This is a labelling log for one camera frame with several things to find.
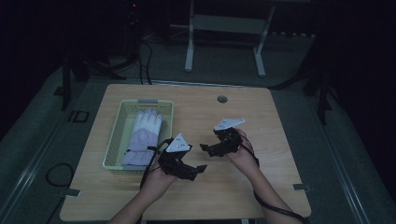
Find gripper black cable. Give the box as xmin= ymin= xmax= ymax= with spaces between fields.
xmin=238 ymin=133 xmax=313 ymax=224
xmin=139 ymin=137 xmax=174 ymax=190

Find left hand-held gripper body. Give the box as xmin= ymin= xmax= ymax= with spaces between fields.
xmin=157 ymin=133 xmax=196 ymax=181

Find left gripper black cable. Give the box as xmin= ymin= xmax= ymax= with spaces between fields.
xmin=139 ymin=137 xmax=174 ymax=190

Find black tripod stand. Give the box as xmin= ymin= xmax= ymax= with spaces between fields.
xmin=53 ymin=46 xmax=140 ymax=112
xmin=269 ymin=34 xmax=334 ymax=126

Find white metal desk frame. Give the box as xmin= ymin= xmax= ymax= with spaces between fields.
xmin=184 ymin=0 xmax=277 ymax=78

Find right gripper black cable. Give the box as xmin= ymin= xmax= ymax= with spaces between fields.
xmin=238 ymin=133 xmax=313 ymax=224

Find pale green plastic basket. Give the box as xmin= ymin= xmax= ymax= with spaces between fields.
xmin=102 ymin=98 xmax=175 ymax=175

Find dark device with red light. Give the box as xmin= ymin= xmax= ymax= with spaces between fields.
xmin=128 ymin=0 xmax=141 ymax=22

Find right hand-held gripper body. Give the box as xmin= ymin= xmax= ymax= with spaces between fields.
xmin=213 ymin=117 xmax=246 ymax=158

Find black looped floor cable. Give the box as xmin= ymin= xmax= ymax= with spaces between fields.
xmin=45 ymin=162 xmax=76 ymax=224

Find purple glove with white fingers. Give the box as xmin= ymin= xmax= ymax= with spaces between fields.
xmin=120 ymin=107 xmax=164 ymax=166

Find person's right hand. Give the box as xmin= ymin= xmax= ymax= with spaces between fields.
xmin=225 ymin=128 xmax=262 ymax=179

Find person's left hand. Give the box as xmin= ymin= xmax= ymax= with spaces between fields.
xmin=139 ymin=166 xmax=179 ymax=202

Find black hanging cables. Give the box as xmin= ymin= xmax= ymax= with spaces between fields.
xmin=136 ymin=18 xmax=154 ymax=86

